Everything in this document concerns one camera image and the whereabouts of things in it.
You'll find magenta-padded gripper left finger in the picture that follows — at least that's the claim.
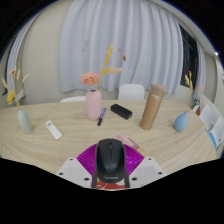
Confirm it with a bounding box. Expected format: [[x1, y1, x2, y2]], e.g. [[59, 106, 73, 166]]
[[55, 143, 98, 189]]

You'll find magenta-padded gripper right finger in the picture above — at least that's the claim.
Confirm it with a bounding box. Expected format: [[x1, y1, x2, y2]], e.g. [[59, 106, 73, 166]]
[[124, 143, 167, 188]]

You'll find tan drink bottle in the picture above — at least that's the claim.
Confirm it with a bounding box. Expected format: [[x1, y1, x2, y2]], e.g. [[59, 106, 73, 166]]
[[139, 83, 166, 131]]

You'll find wide white curtain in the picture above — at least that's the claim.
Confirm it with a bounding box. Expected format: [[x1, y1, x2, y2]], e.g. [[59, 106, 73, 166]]
[[59, 0, 184, 95]]

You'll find white curtain strip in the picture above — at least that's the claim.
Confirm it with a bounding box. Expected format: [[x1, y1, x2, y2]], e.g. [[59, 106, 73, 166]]
[[194, 41, 208, 101]]

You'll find dark window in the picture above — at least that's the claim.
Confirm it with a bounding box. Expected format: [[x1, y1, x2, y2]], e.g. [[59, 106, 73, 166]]
[[179, 24, 199, 89]]

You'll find white remote control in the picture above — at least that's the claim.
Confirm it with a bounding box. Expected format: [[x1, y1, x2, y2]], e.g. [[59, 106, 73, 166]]
[[45, 120, 63, 141]]

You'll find dark marker pen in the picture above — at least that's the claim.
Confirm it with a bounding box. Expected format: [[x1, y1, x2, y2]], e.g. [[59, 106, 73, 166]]
[[96, 107, 107, 127]]

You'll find green vase with yellow flowers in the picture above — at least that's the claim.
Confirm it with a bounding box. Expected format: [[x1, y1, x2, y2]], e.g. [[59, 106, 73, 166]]
[[1, 66, 34, 135]]

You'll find pink vase with orange flowers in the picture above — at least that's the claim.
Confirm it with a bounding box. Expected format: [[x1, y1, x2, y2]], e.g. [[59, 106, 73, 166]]
[[80, 43, 128, 121]]

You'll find black computer mouse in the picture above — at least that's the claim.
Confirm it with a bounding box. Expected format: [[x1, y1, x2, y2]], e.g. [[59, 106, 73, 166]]
[[91, 138, 131, 189]]

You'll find black rectangular box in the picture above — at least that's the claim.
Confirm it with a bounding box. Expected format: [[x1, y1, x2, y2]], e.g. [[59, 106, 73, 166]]
[[110, 103, 134, 121]]

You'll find narrow white curtain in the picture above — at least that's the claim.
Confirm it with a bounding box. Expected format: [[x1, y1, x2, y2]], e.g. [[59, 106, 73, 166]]
[[6, 16, 38, 101]]

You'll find blue vase with dried flowers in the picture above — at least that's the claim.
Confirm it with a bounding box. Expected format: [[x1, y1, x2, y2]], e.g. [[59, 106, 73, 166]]
[[173, 70, 204, 133]]

